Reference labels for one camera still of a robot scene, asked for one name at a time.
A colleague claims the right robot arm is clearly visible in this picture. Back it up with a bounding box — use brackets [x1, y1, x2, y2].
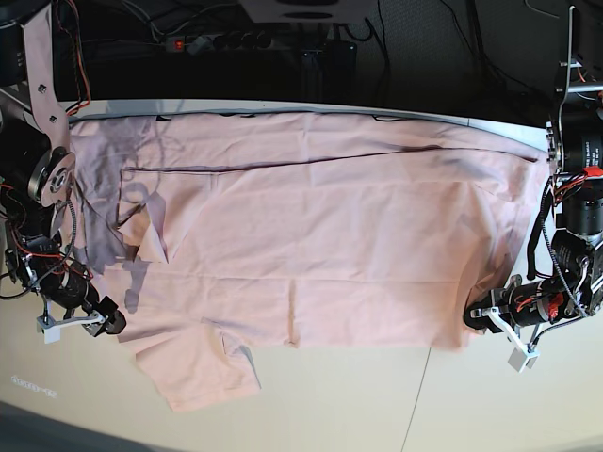
[1, 1, 126, 344]

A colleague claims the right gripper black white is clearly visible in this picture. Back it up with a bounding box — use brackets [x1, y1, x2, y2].
[37, 270, 126, 337]

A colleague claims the grey box with oval hole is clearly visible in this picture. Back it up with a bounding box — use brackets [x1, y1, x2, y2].
[239, 0, 377, 24]

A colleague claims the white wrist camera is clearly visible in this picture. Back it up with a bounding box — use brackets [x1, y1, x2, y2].
[37, 323, 61, 345]
[508, 348, 540, 373]

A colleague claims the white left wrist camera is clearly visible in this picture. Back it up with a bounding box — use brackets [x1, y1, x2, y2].
[508, 348, 540, 373]

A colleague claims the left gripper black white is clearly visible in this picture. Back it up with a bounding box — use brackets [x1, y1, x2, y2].
[464, 275, 561, 334]

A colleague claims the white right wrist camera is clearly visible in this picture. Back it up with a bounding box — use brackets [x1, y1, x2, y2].
[37, 323, 61, 345]

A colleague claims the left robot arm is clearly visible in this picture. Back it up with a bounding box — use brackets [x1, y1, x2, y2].
[464, 1, 602, 355]

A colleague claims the pink T-shirt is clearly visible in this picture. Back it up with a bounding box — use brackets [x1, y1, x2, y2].
[71, 113, 548, 412]

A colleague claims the black aluminium table leg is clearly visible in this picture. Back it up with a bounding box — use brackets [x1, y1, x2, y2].
[300, 50, 324, 103]

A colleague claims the white power strip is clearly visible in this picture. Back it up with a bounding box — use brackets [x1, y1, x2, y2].
[164, 31, 274, 56]

